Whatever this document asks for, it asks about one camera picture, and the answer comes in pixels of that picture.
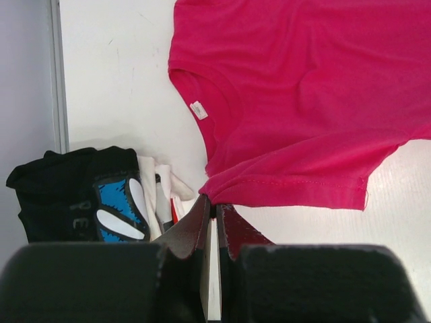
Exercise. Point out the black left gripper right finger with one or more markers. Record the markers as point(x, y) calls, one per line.
point(266, 282)

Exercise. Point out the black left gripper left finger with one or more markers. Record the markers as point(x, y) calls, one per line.
point(155, 281)

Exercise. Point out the pink t shirt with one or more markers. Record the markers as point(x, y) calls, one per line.
point(298, 102)

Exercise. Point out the white red folded shirt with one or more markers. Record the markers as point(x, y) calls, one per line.
point(167, 198)

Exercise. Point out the black folded t shirt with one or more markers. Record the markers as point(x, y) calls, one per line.
point(86, 195)

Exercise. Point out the aluminium left corner post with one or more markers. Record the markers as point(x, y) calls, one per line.
point(58, 79)

